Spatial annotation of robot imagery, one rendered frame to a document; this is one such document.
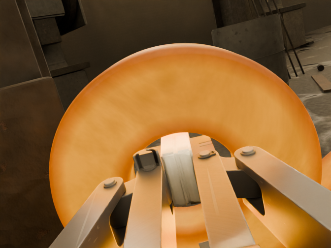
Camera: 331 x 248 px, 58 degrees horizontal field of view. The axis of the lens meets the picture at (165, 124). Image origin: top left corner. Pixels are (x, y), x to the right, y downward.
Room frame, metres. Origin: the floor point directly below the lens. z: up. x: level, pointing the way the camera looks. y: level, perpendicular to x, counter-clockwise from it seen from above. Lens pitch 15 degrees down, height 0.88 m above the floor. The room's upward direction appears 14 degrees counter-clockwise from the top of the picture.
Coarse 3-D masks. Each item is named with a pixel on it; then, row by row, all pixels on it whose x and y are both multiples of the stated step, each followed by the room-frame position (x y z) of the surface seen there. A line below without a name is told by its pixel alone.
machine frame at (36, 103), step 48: (0, 0) 0.40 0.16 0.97; (0, 48) 0.39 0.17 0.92; (0, 96) 0.33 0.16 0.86; (48, 96) 0.35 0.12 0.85; (0, 144) 0.32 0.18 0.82; (48, 144) 0.34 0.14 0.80; (0, 192) 0.31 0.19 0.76; (48, 192) 0.33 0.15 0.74; (0, 240) 0.30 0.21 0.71; (48, 240) 0.32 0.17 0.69
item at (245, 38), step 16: (272, 16) 2.42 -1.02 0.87; (224, 32) 2.49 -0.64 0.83; (240, 32) 2.41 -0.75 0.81; (256, 32) 2.38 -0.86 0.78; (272, 32) 2.41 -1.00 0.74; (224, 48) 2.52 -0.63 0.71; (240, 48) 2.42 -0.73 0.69; (256, 48) 2.38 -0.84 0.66; (272, 48) 2.40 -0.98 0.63; (272, 64) 2.39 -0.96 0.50; (288, 80) 2.53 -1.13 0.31
